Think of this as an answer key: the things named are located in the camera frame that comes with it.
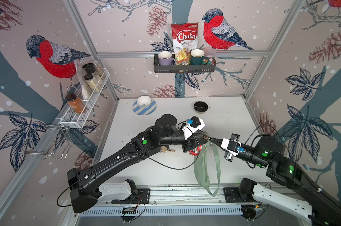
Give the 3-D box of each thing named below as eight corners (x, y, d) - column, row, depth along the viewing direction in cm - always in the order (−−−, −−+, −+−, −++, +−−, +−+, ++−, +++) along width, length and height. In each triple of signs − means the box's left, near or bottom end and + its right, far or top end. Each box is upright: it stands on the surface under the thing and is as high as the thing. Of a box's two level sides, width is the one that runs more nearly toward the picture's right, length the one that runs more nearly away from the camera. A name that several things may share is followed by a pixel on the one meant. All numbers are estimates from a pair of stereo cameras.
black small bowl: (190, 110, 115) (191, 105, 111) (198, 103, 120) (198, 98, 116) (201, 116, 111) (202, 112, 106) (208, 109, 116) (209, 104, 111)
